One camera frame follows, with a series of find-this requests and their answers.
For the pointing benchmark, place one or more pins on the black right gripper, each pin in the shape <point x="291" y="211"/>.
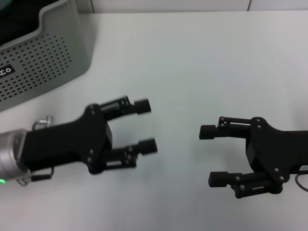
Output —
<point x="276" y="151"/>

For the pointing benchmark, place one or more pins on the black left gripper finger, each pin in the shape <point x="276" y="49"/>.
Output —
<point x="148" y="146"/>
<point x="142" y="106"/>

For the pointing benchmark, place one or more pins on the grey perforated storage box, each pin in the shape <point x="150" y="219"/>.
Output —
<point x="60" y="60"/>

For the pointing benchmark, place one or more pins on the black white box label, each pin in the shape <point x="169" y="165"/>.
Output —
<point x="6" y="71"/>

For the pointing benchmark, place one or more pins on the left gripper metal connector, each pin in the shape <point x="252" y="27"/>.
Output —
<point x="43" y="121"/>

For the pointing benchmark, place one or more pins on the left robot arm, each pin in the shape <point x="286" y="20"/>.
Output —
<point x="9" y="154"/>

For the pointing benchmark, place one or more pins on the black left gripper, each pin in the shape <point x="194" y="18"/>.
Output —
<point x="67" y="142"/>

